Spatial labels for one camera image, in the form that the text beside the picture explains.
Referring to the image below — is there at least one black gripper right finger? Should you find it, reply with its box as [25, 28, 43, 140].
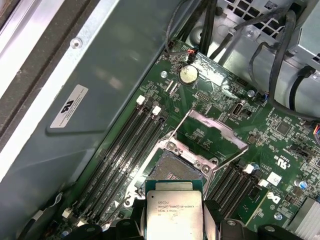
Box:
[202, 199, 294, 240]

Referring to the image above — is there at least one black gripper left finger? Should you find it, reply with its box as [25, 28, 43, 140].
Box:
[78, 198, 149, 240]

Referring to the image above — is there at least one silver green CPU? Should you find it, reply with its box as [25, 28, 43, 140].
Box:
[144, 178, 205, 240]

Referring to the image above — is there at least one metal socket cover frame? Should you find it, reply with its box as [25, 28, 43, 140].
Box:
[171, 107, 250, 171]

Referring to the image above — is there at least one black RAM slot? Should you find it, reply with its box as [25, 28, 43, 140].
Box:
[219, 172, 260, 216]
[62, 94, 147, 218]
[224, 178, 267, 221]
[94, 116, 168, 226]
[206, 159, 246, 203]
[212, 164, 254, 208]
[71, 101, 154, 225]
[76, 104, 162, 228]

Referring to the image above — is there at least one CPU socket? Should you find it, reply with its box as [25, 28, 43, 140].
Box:
[124, 129, 222, 208]

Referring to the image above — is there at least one green motherboard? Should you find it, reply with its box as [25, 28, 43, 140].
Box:
[37, 37, 320, 240]

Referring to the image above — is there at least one silver chipset heatsink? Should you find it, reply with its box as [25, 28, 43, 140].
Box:
[291, 196, 320, 240]

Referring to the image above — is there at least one silver internal USB port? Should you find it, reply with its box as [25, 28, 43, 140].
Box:
[230, 101, 245, 118]

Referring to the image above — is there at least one white case label sticker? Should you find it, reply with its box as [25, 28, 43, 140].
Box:
[49, 83, 90, 130]

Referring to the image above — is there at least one silver coin cell battery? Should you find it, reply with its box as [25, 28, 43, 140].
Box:
[178, 64, 200, 86]

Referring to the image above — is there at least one black grey PC case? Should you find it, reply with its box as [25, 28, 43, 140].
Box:
[0, 0, 320, 240]

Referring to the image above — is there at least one silver metal drive cage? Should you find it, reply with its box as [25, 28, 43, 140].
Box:
[184, 0, 320, 113]

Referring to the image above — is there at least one metal locking lever wire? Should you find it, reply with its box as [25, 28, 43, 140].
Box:
[109, 189, 141, 218]

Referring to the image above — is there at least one thin black sensor wire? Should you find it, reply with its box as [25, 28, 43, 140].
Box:
[165, 0, 199, 63]

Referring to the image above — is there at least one thick black sleeved cable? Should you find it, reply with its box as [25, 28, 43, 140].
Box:
[268, 8, 320, 121]

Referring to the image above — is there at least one black cable bundle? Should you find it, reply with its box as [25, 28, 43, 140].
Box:
[198, 0, 217, 55]

